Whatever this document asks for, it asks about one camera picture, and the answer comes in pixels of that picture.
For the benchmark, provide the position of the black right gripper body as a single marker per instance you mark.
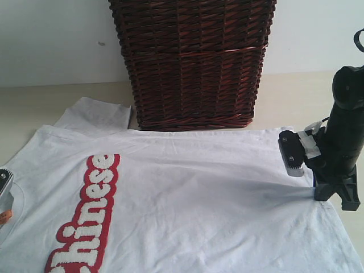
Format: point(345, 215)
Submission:
point(340, 143)

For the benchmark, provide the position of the white t-shirt with red lettering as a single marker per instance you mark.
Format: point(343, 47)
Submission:
point(91, 195)

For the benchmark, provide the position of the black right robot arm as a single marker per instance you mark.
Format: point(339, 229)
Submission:
point(347, 88)

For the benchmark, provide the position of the dark brown wicker basket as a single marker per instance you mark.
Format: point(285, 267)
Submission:
point(193, 64)

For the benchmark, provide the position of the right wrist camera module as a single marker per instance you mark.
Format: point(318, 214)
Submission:
point(301, 148)

